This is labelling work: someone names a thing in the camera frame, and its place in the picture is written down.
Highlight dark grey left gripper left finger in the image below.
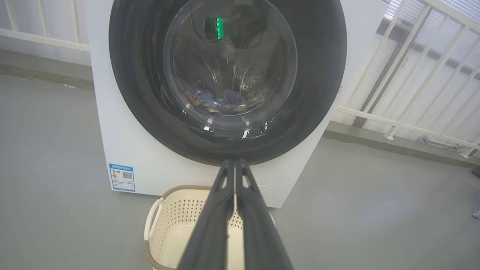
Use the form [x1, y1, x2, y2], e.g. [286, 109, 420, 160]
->
[176, 159, 235, 270]

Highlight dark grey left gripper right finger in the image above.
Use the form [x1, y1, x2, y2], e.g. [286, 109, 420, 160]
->
[235, 159, 295, 270]

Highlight blue patterned garment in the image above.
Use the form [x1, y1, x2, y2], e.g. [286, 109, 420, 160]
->
[193, 89, 246, 115]

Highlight washing machine glass door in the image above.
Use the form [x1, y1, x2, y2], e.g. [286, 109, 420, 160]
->
[109, 0, 347, 167]

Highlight white front-load washing machine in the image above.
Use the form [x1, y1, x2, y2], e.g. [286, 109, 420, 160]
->
[85, 0, 389, 209]

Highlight perforated steel washer drum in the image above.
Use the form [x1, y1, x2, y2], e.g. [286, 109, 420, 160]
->
[165, 0, 298, 130]

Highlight cream perforated laundry basket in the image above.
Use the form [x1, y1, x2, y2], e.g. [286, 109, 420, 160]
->
[144, 185, 276, 270]

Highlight round white filter cover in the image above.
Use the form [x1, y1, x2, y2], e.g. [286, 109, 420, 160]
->
[257, 184, 275, 199]

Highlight blue energy label sticker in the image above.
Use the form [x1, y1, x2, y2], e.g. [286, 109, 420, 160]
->
[109, 163, 135, 192]

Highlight white metal railing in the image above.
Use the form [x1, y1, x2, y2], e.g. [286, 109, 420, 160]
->
[336, 0, 480, 158]
[0, 0, 90, 52]

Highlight dark grey post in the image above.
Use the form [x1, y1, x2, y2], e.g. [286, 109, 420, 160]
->
[352, 22, 404, 128]

